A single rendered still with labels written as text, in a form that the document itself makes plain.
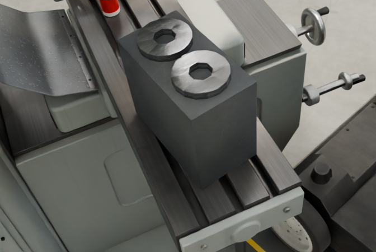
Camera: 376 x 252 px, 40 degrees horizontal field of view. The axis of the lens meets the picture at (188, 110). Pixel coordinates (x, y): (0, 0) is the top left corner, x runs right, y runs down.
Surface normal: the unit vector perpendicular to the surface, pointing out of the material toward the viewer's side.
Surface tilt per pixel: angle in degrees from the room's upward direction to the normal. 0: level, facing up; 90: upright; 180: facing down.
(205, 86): 0
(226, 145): 90
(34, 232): 89
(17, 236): 89
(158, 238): 0
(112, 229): 90
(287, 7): 0
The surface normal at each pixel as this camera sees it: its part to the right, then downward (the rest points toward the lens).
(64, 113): 0.39, 0.68
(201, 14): -0.10, -0.64
